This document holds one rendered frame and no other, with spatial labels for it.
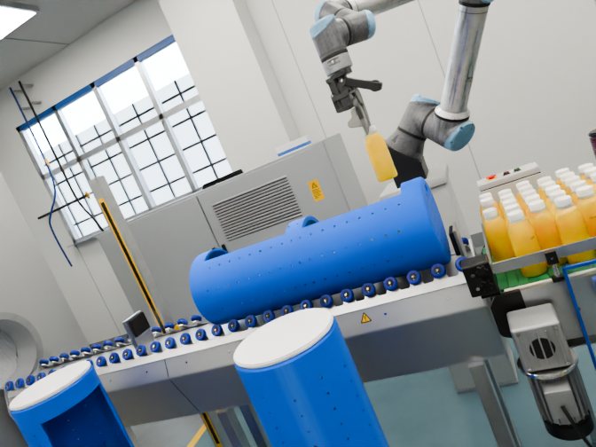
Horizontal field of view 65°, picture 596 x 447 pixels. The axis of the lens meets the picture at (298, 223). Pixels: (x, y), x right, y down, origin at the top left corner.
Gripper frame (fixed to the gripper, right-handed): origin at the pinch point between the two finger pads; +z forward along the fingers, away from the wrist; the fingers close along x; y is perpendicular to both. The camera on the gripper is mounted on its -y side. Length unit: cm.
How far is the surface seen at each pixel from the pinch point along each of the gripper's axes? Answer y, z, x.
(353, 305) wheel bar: 22, 50, 17
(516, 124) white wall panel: -63, 49, -276
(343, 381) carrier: 17, 52, 57
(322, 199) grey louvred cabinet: 75, 36, -150
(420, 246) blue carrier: -5.3, 36.5, 19.6
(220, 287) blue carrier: 64, 30, 20
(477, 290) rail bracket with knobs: -17, 49, 31
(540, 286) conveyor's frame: -32, 53, 28
